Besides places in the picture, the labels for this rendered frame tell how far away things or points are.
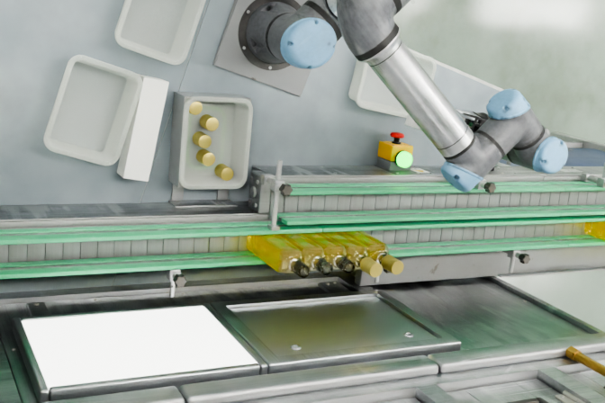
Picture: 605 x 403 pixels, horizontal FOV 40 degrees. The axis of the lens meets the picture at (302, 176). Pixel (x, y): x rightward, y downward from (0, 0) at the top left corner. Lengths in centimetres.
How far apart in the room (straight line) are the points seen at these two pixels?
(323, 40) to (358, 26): 40
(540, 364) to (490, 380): 16
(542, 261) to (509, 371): 80
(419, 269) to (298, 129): 52
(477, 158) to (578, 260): 113
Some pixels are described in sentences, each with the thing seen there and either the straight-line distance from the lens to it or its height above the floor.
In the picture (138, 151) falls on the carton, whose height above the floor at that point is 81.
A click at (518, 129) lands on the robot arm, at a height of 142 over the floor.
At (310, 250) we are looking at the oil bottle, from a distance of 188.
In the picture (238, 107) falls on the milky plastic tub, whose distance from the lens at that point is 205.
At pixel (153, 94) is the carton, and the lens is 194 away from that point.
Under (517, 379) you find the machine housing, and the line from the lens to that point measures 187.
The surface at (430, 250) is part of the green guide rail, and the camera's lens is 222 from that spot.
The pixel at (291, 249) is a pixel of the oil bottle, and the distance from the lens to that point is 187.
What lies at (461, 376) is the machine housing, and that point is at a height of 141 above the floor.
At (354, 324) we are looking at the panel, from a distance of 190.
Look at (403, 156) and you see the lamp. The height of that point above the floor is 85.
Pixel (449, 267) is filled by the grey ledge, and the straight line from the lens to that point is 238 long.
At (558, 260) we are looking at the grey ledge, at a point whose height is 88.
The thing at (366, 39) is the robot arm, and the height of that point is 138.
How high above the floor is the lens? 265
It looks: 60 degrees down
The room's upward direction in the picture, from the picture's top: 117 degrees clockwise
